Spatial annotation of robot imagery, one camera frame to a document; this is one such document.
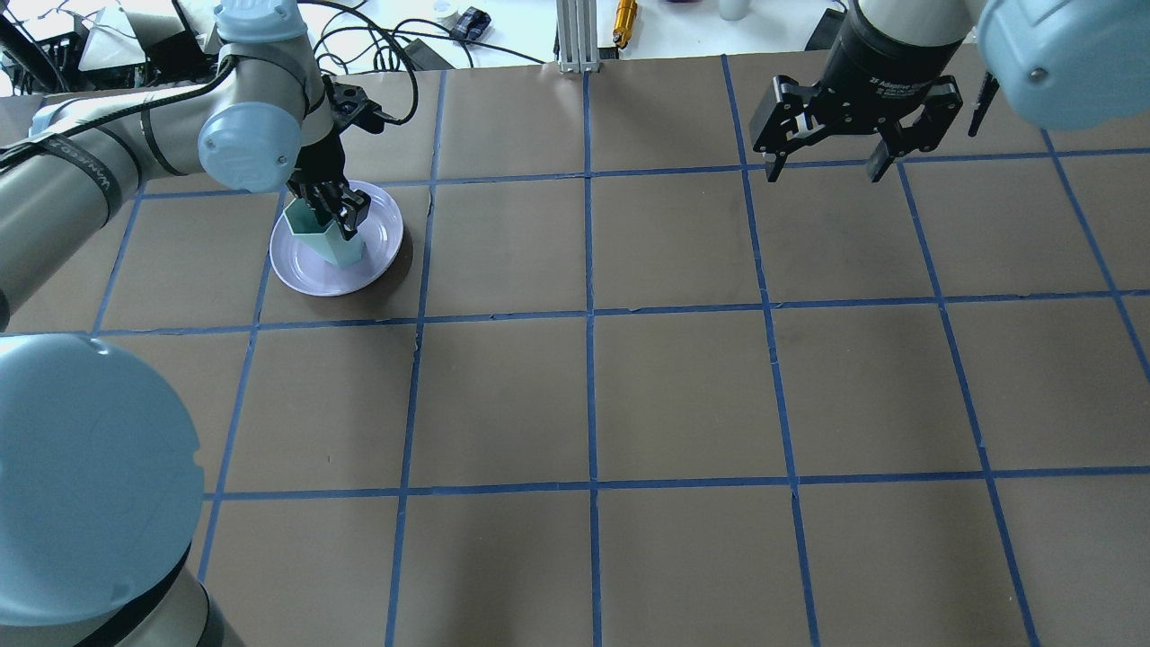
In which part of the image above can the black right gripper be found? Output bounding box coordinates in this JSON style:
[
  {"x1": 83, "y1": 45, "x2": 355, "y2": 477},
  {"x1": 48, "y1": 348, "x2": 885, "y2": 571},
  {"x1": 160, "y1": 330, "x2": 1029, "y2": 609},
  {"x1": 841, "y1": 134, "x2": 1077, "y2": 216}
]
[{"x1": 750, "y1": 3, "x2": 967, "y2": 183}]

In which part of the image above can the lavender round plate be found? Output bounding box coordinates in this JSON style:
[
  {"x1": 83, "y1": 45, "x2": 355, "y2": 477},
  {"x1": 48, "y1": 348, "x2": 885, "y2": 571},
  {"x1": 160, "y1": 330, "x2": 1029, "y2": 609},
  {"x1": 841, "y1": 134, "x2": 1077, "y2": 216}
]
[{"x1": 270, "y1": 182, "x2": 405, "y2": 296}]

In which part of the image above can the aluminium profile post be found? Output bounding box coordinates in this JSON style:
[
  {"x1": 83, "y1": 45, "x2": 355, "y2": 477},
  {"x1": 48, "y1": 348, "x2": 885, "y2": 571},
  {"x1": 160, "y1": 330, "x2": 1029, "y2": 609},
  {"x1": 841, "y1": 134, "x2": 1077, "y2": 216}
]
[{"x1": 555, "y1": 0, "x2": 600, "y2": 74}]

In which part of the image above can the mint green faceted cup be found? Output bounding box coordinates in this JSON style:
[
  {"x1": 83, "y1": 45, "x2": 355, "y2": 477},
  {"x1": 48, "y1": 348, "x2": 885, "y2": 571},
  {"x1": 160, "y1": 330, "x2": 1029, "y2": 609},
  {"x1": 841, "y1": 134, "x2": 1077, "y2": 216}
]
[{"x1": 284, "y1": 199, "x2": 365, "y2": 269}]

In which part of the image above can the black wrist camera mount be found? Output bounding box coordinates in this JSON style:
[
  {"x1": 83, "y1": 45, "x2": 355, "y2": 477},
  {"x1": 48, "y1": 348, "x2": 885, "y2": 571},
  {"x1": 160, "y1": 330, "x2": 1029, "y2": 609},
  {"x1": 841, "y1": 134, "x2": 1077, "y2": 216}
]
[{"x1": 323, "y1": 76, "x2": 390, "y2": 134}]

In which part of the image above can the white cup on bench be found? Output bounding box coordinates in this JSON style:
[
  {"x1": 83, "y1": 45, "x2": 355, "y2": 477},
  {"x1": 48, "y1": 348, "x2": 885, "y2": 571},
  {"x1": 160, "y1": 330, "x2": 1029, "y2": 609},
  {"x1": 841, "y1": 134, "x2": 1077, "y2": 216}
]
[{"x1": 716, "y1": 0, "x2": 751, "y2": 22}]

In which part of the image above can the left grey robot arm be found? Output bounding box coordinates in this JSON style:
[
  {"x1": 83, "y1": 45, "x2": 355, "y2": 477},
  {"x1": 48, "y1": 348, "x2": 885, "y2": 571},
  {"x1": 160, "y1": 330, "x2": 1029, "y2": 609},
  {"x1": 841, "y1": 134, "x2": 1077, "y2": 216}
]
[{"x1": 3, "y1": 1, "x2": 370, "y2": 646}]

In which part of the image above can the black cable bundle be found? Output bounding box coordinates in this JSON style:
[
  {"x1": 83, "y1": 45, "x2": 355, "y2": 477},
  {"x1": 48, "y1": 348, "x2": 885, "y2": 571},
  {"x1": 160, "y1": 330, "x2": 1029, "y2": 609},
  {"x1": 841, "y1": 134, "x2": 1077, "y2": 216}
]
[{"x1": 305, "y1": 0, "x2": 549, "y2": 128}]

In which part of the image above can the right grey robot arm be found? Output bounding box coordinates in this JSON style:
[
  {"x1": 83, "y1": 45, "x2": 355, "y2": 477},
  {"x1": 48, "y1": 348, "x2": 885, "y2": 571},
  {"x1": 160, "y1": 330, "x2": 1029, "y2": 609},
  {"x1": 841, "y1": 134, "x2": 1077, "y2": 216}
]
[{"x1": 750, "y1": 1, "x2": 1149, "y2": 182}]

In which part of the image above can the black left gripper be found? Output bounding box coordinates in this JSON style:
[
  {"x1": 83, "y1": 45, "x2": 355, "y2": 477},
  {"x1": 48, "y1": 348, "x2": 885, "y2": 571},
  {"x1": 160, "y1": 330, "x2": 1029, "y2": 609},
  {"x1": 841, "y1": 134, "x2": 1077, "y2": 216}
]
[{"x1": 290, "y1": 134, "x2": 371, "y2": 241}]

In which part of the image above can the yellow handled tool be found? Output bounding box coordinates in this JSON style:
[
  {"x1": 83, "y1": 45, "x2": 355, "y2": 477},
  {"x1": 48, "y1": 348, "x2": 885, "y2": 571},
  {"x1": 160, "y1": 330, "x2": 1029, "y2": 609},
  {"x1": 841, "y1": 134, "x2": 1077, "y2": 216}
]
[{"x1": 611, "y1": 0, "x2": 638, "y2": 49}]

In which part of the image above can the small dark blue device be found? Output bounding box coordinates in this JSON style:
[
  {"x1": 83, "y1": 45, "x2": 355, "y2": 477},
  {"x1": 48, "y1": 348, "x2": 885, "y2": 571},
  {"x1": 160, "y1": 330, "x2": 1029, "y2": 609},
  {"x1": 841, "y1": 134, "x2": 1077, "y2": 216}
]
[{"x1": 449, "y1": 5, "x2": 491, "y2": 43}]

